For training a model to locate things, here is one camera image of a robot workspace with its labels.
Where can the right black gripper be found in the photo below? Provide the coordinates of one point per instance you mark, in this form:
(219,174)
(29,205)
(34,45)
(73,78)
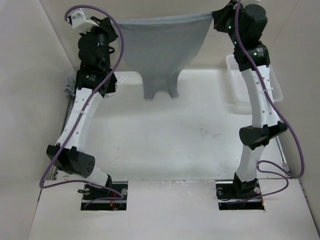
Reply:
(221,15)

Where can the grey tank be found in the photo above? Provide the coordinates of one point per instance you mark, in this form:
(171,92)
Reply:
(70,87)
(159,48)

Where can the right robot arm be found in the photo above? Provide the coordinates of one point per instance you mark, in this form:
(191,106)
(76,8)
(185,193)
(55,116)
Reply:
(254,65)

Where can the folded grey tank top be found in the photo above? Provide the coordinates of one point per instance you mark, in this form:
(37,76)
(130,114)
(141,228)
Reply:
(70,87)

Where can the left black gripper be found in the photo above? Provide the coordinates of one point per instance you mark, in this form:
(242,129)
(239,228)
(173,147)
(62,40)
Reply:
(105,25)

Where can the white plastic basket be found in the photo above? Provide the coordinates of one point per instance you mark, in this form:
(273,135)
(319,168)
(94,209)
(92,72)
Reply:
(239,89)

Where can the folded white tank top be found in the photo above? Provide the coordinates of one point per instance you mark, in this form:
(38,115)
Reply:
(117,86)

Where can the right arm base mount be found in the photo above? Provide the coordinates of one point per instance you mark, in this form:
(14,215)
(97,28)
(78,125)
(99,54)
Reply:
(239,196)

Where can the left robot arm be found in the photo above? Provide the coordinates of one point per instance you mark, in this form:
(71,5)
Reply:
(94,80)

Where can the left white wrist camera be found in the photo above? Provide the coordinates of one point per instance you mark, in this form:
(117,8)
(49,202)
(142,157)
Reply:
(80,21)

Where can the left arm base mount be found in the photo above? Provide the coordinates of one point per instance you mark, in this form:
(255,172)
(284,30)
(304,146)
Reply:
(98,199)

